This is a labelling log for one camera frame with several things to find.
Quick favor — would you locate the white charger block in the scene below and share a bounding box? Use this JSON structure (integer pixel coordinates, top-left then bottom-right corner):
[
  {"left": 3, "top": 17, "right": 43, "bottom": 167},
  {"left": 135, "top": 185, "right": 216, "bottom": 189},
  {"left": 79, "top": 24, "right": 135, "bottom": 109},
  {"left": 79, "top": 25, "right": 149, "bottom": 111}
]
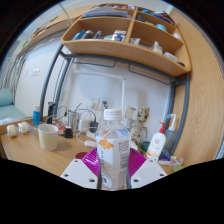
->
[{"left": 78, "top": 118, "right": 91, "bottom": 133}]

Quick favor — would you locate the wooden shelf unit with items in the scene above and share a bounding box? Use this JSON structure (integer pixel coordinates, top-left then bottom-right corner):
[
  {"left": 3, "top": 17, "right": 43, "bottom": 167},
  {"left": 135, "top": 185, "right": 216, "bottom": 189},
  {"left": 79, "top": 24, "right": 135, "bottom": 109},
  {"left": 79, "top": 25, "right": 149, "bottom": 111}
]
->
[{"left": 60, "top": 3, "right": 192, "bottom": 78}]

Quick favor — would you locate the blue bottle white nozzle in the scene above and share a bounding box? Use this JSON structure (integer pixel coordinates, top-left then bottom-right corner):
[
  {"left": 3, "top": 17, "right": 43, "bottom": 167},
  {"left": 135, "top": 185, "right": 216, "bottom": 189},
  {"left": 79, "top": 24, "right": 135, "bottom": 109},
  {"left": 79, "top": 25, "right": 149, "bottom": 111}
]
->
[{"left": 163, "top": 113, "right": 178, "bottom": 154}]

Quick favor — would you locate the wooden tree figurine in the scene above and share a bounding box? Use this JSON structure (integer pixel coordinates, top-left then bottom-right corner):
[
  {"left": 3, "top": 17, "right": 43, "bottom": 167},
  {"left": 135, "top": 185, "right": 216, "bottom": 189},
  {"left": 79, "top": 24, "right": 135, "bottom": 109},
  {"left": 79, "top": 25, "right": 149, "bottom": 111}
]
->
[{"left": 129, "top": 106, "right": 150, "bottom": 146}]

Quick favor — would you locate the clear plastic water bottle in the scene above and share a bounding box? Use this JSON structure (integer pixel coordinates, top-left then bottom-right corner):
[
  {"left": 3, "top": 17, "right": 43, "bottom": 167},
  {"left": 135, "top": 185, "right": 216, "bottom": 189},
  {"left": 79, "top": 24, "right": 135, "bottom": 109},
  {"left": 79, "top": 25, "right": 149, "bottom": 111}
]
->
[{"left": 95, "top": 108, "right": 132, "bottom": 192}]

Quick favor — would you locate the long wooden wall shelf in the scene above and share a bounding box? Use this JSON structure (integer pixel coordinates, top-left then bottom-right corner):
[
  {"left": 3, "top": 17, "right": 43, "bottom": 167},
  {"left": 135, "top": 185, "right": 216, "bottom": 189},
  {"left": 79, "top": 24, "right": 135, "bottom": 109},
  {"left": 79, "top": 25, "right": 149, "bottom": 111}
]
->
[{"left": 16, "top": 4, "right": 98, "bottom": 58}]

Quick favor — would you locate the dark green bowl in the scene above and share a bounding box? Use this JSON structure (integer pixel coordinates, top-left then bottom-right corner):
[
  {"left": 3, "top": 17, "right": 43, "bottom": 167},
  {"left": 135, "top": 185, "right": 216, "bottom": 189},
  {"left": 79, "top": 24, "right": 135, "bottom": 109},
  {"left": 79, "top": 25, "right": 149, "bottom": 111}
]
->
[{"left": 139, "top": 141, "right": 151, "bottom": 153}]

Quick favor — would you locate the blue lidded jar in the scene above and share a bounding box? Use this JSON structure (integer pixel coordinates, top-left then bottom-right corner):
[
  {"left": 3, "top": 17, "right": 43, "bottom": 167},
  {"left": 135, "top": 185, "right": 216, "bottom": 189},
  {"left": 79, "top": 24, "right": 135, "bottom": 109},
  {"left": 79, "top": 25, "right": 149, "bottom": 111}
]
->
[{"left": 159, "top": 151, "right": 172, "bottom": 162}]

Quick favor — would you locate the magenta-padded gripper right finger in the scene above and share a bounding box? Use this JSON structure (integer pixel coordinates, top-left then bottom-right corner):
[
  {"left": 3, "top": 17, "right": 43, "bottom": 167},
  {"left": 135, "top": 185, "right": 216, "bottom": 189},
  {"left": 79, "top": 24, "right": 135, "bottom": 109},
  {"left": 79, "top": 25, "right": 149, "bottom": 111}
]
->
[{"left": 125, "top": 148, "right": 168, "bottom": 188}]

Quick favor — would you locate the grey metal desk frame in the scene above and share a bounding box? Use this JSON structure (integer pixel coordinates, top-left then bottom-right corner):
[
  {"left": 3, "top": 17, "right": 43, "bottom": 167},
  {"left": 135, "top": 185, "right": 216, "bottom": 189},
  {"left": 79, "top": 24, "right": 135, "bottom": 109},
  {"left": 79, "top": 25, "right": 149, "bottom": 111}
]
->
[{"left": 38, "top": 43, "right": 191, "bottom": 156}]

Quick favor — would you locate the small black adapter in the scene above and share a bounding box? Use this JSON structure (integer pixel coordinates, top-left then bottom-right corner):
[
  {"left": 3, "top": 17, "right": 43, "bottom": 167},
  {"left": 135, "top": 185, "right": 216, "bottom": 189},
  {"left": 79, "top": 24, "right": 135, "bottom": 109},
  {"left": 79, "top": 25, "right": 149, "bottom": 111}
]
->
[{"left": 63, "top": 126, "right": 74, "bottom": 139}]

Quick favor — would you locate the black charger plug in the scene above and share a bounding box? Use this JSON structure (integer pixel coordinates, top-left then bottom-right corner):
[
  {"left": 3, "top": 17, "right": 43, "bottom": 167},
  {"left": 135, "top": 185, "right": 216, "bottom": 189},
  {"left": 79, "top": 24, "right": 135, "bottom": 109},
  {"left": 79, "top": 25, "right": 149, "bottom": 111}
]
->
[{"left": 89, "top": 120, "right": 100, "bottom": 134}]

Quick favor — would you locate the teal pillow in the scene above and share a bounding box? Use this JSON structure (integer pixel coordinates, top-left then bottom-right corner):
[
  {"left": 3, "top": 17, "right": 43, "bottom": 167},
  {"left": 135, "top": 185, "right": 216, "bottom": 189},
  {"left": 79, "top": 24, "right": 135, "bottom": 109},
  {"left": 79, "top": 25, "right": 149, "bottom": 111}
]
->
[{"left": 0, "top": 87, "right": 14, "bottom": 108}]

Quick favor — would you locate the cream ceramic mug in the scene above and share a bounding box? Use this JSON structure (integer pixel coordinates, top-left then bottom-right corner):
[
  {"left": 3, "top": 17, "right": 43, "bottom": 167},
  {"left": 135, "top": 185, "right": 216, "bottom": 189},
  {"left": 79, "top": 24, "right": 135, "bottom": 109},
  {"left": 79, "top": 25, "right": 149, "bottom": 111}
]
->
[{"left": 37, "top": 123, "right": 60, "bottom": 152}]

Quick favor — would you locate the white pump bottle red top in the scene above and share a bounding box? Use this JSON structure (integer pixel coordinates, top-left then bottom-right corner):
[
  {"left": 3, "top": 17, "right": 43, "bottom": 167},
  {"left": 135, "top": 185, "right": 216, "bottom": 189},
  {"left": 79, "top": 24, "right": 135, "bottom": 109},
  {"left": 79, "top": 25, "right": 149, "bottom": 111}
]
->
[{"left": 145, "top": 121, "right": 167, "bottom": 162}]

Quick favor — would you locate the white desk lamp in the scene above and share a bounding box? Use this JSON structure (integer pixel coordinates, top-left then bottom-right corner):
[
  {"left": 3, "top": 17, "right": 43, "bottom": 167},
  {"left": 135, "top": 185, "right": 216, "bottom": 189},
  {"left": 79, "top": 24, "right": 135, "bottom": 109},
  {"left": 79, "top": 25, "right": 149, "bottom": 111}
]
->
[{"left": 74, "top": 69, "right": 127, "bottom": 111}]

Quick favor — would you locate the blue tube white cap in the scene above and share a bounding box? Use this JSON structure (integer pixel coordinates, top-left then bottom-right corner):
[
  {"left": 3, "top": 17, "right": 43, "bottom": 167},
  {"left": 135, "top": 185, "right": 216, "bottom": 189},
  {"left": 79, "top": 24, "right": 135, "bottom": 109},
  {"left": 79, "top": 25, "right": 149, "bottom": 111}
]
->
[{"left": 32, "top": 104, "right": 41, "bottom": 127}]

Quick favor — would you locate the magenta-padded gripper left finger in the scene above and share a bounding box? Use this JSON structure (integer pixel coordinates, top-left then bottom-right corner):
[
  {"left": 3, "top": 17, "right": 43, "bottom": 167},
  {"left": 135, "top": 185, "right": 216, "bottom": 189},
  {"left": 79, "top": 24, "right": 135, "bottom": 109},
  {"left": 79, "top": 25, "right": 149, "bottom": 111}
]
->
[{"left": 59, "top": 148, "right": 102, "bottom": 190}]

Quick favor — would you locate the small green dish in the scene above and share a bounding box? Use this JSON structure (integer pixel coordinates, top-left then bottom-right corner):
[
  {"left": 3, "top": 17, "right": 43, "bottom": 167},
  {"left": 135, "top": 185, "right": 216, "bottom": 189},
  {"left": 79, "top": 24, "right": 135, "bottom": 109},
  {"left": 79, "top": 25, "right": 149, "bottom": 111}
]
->
[{"left": 173, "top": 165, "right": 186, "bottom": 173}]

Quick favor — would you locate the flat round red coaster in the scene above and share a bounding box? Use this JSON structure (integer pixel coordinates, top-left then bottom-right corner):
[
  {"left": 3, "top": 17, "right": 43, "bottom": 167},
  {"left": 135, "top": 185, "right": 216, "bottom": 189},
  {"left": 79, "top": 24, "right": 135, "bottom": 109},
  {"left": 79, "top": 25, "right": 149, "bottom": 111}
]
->
[{"left": 75, "top": 151, "right": 88, "bottom": 160}]

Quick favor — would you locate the wooden wardrobe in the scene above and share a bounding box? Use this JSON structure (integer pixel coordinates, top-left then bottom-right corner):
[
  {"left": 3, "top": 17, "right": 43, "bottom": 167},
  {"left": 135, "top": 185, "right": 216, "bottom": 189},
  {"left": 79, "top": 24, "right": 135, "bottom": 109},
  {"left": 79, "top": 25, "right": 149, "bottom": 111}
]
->
[{"left": 169, "top": 6, "right": 224, "bottom": 168}]

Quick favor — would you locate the round white wrapped bun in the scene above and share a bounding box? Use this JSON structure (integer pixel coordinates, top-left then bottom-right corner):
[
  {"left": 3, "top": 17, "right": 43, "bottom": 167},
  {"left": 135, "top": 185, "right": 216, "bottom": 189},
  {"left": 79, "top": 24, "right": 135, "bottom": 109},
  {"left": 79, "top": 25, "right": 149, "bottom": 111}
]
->
[
  {"left": 17, "top": 121, "right": 32, "bottom": 134},
  {"left": 6, "top": 124, "right": 18, "bottom": 138}
]

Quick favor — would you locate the bed with teal sheet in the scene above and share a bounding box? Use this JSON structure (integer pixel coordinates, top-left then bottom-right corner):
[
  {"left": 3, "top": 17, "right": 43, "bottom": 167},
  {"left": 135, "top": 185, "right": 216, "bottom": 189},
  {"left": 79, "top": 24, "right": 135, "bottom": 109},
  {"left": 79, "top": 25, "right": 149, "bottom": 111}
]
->
[{"left": 0, "top": 104, "right": 29, "bottom": 126}]

